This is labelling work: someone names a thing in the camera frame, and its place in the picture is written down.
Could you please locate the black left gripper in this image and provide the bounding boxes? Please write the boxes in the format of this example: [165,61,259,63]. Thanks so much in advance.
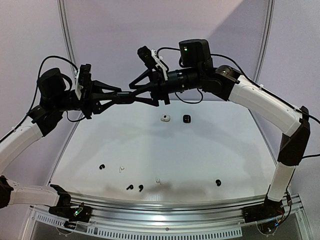
[52,77,122,119]

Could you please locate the large black charging case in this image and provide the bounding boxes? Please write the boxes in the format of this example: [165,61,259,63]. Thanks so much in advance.
[113,91,136,105]

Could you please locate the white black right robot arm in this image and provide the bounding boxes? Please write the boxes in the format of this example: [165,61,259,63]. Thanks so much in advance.
[129,39,311,218]

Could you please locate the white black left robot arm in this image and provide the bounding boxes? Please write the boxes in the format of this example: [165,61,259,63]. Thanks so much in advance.
[0,64,135,217]

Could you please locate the white earbud charging case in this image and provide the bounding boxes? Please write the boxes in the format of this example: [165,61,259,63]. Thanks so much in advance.
[160,114,171,122]

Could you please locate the small black charging case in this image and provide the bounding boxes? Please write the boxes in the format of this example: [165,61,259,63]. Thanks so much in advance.
[182,114,192,124]

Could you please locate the white earbud left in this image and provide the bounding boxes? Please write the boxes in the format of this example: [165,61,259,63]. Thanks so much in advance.
[119,166,125,174]

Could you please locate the black stem earbud left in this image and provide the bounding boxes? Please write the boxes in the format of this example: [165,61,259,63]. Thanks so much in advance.
[126,184,134,190]

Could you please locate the black stem earbud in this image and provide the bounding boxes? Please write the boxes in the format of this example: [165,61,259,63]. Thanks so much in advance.
[138,184,144,192]
[126,184,134,190]

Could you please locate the black stem earbud right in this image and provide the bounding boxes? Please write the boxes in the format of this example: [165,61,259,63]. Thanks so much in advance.
[138,184,144,192]

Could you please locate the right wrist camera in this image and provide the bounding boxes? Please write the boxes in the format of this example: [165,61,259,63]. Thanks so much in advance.
[137,46,169,81]

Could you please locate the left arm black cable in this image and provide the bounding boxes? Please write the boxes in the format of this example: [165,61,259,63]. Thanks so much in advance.
[26,55,80,121]

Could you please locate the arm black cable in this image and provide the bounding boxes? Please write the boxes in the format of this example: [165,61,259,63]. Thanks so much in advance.
[156,46,320,160]
[26,55,80,121]

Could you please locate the left aluminium frame post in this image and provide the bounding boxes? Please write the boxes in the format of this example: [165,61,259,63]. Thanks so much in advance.
[56,0,78,83]

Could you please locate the aluminium frame post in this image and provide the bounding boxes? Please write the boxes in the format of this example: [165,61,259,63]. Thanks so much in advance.
[253,0,275,83]
[56,0,78,83]

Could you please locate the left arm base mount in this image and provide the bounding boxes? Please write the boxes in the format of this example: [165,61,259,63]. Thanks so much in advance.
[48,202,93,230]

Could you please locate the perforated metal cable tray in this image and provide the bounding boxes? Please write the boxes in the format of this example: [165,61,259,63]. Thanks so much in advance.
[29,213,243,240]

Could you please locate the front aluminium rail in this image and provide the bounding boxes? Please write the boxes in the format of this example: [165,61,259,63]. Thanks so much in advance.
[29,191,305,228]

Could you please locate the right aluminium frame post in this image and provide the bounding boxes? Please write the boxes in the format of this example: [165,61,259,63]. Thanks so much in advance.
[253,0,275,83]

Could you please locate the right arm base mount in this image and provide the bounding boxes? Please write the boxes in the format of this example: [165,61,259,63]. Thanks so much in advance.
[241,197,293,225]

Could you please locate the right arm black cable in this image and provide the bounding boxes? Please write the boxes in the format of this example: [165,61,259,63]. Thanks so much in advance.
[156,46,320,160]

